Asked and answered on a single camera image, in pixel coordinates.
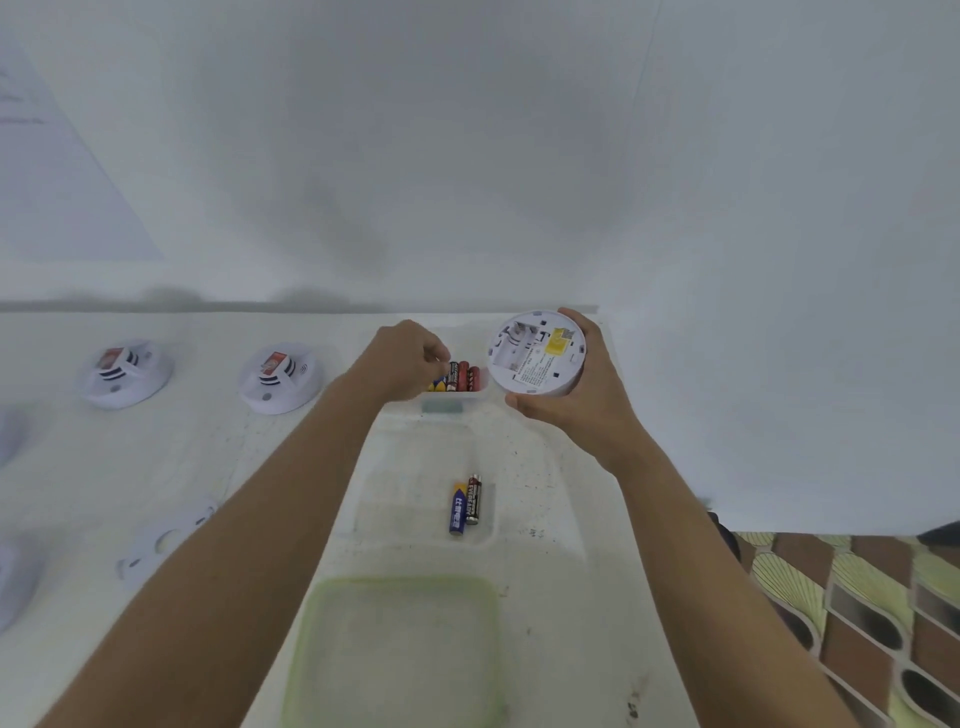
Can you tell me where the person's right hand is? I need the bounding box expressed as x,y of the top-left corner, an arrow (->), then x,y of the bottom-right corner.
503,307 -> 646,478

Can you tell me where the person's left hand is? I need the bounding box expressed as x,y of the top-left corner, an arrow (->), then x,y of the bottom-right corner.
337,320 -> 453,410

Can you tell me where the white round smoke detector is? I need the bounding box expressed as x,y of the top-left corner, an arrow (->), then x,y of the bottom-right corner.
0,408 -> 31,466
78,341 -> 175,410
485,309 -> 589,399
0,539 -> 43,631
238,343 -> 325,416

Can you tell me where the small clear plastic container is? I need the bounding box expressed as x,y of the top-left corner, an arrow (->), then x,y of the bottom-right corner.
408,358 -> 496,418

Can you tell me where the large clear plastic container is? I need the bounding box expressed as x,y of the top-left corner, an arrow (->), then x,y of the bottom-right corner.
352,419 -> 500,549

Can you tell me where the large green-rimmed clear lid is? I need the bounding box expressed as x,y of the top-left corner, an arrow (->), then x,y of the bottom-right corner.
281,573 -> 508,728

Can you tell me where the white detector mounting plate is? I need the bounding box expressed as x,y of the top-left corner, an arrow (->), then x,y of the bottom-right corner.
116,500 -> 220,585

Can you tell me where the person's right forearm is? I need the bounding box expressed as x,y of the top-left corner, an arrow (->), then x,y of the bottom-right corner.
614,434 -> 860,728

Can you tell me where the person's left forearm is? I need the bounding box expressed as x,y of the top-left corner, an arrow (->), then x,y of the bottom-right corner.
37,378 -> 388,728

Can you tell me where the black rounded object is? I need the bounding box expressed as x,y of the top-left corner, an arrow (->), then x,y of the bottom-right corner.
704,511 -> 744,564

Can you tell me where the printed white paper sheet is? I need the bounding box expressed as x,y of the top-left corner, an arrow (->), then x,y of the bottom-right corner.
0,29 -> 166,264

